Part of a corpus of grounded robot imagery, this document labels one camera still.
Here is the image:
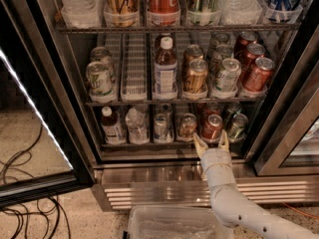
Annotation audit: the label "gold can middle rear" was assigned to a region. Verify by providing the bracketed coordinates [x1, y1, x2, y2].
[183, 44, 204, 69]

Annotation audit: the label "gold can top shelf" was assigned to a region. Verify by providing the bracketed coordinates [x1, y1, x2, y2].
[104, 0, 139, 27]

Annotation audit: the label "green can top shelf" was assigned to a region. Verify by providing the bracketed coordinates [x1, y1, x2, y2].
[186, 0, 220, 26]

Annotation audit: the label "gold can shelf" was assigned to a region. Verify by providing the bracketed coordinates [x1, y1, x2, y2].
[178, 114, 197, 138]
[104, 0, 139, 27]

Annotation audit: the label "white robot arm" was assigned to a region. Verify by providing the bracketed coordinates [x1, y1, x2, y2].
[193, 130, 319, 239]

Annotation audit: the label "red coke can behind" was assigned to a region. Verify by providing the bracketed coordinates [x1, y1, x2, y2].
[201, 103, 221, 120]

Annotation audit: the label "stainless steel fridge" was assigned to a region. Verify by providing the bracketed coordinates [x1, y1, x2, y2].
[4, 0, 319, 212]

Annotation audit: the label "black floor cables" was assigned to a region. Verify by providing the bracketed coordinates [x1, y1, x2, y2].
[0, 122, 72, 239]

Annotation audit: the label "white can middle rear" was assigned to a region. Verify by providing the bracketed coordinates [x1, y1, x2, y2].
[207, 32, 230, 55]

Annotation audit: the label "red can middle rear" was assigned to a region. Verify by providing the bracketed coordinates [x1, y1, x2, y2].
[234, 31, 258, 55]

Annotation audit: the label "right fridge glass door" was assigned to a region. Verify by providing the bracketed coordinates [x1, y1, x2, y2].
[254, 62, 319, 176]

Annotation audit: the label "open fridge glass door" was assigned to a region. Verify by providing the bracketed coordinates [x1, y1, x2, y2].
[0, 0, 94, 209]

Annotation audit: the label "green 7up can front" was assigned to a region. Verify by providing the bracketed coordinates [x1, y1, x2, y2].
[86, 61, 113, 96]

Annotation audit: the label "7up can rear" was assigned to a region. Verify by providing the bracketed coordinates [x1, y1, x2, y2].
[90, 46, 116, 81]

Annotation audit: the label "red coke can bottom shelf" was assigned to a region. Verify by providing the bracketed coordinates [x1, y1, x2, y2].
[201, 115, 223, 140]

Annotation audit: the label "blue cans top right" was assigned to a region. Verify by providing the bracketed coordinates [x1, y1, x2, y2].
[261, 0, 302, 23]

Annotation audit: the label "red can middle front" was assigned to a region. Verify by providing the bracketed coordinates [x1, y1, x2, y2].
[243, 57, 274, 92]

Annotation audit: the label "silver can bottom front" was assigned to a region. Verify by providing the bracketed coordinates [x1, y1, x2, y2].
[154, 114, 168, 141]

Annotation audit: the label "white can middle front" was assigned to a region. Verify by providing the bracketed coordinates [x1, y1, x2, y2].
[214, 58, 241, 93]

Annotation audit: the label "silver can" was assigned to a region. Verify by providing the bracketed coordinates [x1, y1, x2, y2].
[154, 114, 168, 141]
[159, 104, 172, 120]

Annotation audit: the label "water bottle top right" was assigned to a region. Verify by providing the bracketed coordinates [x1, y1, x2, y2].
[220, 0, 262, 25]

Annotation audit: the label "clear plastic bin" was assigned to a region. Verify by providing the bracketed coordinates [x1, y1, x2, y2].
[123, 205, 234, 239]

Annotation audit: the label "water bottle top left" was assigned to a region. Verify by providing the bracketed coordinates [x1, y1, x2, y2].
[62, 0, 103, 29]

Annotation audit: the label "green can bottom rear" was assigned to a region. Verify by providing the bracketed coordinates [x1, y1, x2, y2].
[223, 102, 242, 122]

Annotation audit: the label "green can bottom front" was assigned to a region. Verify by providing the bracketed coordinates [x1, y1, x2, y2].
[226, 114, 248, 139]

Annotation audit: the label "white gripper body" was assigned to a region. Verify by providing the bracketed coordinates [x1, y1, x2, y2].
[200, 148, 236, 187]

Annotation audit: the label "silver can bottom rear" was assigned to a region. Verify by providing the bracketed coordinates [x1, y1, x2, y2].
[159, 104, 172, 120]

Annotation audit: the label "clear water bottle bottom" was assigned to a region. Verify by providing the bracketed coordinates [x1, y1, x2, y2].
[125, 108, 149, 144]

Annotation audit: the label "red coke can top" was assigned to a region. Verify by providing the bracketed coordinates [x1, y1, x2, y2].
[149, 0, 179, 26]

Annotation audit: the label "gold can middle front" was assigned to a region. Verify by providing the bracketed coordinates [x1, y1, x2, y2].
[183, 59, 208, 94]

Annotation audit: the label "gold can bottom shelf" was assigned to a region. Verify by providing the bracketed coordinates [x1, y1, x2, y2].
[178, 114, 197, 138]

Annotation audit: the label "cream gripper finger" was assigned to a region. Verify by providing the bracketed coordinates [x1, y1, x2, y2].
[193, 132, 208, 158]
[218, 129, 229, 151]

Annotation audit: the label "orange floor cable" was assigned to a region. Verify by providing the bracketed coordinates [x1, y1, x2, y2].
[282, 202, 319, 221]

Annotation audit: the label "empty white shelf glider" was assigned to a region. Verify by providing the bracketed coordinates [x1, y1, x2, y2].
[121, 34, 148, 102]

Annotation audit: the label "brown tea bottle bottom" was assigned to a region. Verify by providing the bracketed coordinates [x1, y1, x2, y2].
[101, 107, 126, 145]

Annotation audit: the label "white can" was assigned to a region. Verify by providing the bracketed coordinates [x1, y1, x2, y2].
[209, 44, 233, 72]
[207, 32, 230, 55]
[214, 58, 241, 93]

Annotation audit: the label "brown tea bottle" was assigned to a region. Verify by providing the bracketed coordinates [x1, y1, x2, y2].
[154, 37, 177, 95]
[101, 107, 126, 145]

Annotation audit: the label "brown tea bottle middle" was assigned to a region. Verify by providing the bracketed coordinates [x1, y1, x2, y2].
[154, 37, 177, 95]

